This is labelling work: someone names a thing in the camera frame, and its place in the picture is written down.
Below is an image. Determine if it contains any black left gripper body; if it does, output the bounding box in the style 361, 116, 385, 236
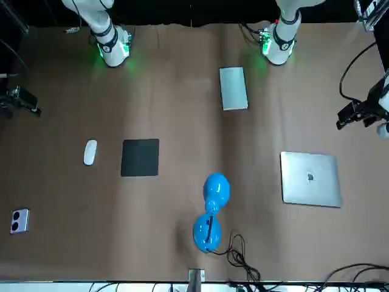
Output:
356, 83, 384, 119

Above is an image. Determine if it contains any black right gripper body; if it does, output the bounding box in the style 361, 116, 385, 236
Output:
0, 87, 22, 116

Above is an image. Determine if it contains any white computer mouse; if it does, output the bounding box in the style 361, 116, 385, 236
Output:
83, 139, 98, 167

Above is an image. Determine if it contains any grey laptop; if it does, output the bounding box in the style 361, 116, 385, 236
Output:
280, 151, 343, 209

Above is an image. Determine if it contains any black mouse pad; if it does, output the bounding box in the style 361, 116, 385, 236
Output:
120, 138, 160, 178

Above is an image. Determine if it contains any blue desk lamp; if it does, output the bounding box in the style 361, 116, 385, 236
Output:
192, 172, 231, 254

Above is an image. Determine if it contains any lilac box with two sockets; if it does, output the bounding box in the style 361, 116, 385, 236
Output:
9, 208, 30, 235

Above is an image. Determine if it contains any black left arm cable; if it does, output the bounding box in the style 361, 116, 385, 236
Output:
339, 41, 379, 103

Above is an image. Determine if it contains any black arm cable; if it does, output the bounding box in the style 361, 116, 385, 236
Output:
64, 0, 83, 34
339, 41, 379, 103

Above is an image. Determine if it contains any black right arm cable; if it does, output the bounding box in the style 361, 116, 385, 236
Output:
64, 0, 83, 34

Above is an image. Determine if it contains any silver metal bracket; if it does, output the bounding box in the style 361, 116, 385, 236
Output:
354, 0, 381, 32

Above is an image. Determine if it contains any black left base cable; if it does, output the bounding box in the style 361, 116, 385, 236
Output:
239, 23, 265, 46

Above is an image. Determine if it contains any black lamp cable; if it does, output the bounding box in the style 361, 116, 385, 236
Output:
209, 233, 261, 283

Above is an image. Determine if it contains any silver metal post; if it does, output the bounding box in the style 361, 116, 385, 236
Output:
188, 268, 205, 292

